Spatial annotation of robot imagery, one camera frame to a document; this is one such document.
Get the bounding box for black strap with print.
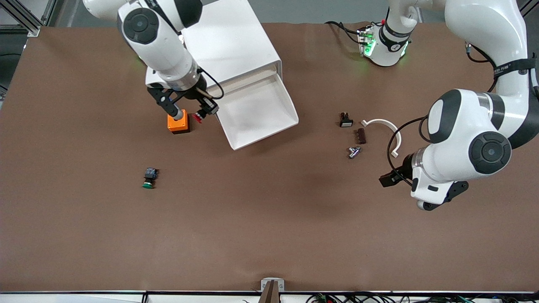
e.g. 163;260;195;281
493;58;539;80

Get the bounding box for brown table mat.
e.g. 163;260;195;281
0;22;539;294

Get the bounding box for black left camera cable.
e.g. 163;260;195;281
387;117;428;186

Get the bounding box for black camera cable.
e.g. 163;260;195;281
197;67;225;101
387;117;428;186

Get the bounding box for white curved plastic bracket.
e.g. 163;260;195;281
360;118;403;159

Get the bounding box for cable bundle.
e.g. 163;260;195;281
307;292;539;303

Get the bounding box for black right camera cable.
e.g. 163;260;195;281
197;67;225;101

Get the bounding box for orange button enclosure box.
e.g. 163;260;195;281
167;110;190;135

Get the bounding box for green mushroom pushbutton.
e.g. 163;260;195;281
141;167;159;190

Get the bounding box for aluminium profile frame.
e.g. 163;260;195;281
0;0;58;37

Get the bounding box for grey metal bracket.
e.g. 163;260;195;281
260;278;285;303

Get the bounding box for white plastic drawer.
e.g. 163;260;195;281
214;62;300;151

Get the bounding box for white drawer cabinet housing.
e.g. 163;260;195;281
180;0;283;91

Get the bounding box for black arm base cables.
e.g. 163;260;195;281
324;20;363;45

